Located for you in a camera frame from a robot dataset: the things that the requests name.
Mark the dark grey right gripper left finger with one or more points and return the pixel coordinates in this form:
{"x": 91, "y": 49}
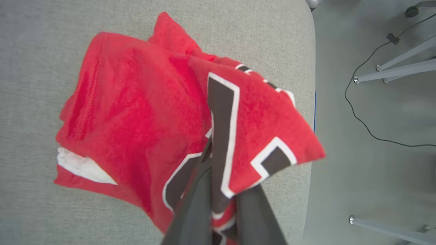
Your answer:
{"x": 197, "y": 211}

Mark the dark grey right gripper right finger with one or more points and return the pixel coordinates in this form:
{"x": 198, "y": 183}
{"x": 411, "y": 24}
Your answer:
{"x": 257, "y": 221}

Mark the red and white basketball jersey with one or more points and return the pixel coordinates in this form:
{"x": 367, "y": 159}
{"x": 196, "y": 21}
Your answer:
{"x": 136, "y": 112}

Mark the grey metal stand leg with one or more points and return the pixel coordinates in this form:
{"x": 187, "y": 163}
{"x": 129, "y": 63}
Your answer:
{"x": 402, "y": 70}
{"x": 385, "y": 229}
{"x": 398, "y": 77}
{"x": 408, "y": 54}

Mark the grey round foot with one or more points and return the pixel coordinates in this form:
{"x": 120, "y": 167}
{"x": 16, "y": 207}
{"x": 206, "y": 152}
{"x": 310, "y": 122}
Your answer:
{"x": 313, "y": 2}

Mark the grey fabric sofa cushion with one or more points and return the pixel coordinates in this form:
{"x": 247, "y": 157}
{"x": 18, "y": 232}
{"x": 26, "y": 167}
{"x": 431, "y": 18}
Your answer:
{"x": 34, "y": 51}

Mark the grey caster wheel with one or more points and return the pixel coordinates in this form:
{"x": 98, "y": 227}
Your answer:
{"x": 412, "y": 11}

